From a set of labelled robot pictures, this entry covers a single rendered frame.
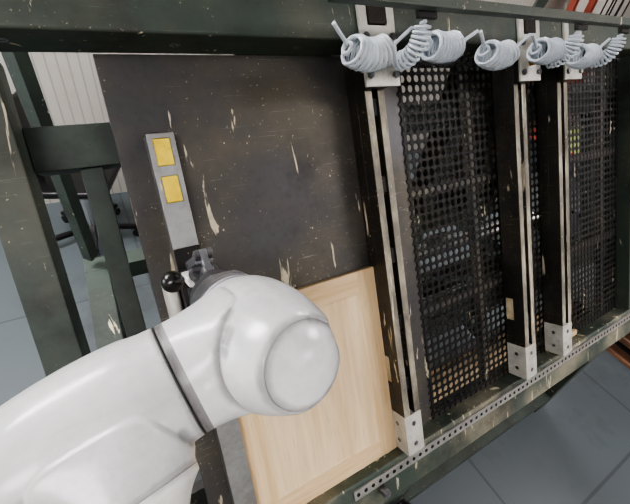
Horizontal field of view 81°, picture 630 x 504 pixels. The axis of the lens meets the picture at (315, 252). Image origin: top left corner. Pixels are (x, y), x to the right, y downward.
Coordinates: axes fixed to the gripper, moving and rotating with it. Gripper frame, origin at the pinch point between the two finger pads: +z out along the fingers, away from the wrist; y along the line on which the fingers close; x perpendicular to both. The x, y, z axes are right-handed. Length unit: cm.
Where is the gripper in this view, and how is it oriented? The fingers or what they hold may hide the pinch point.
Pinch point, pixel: (194, 277)
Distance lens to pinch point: 66.5
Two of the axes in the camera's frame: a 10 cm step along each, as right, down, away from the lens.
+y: -1.6, -9.7, -2.0
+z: -4.8, -1.0, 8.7
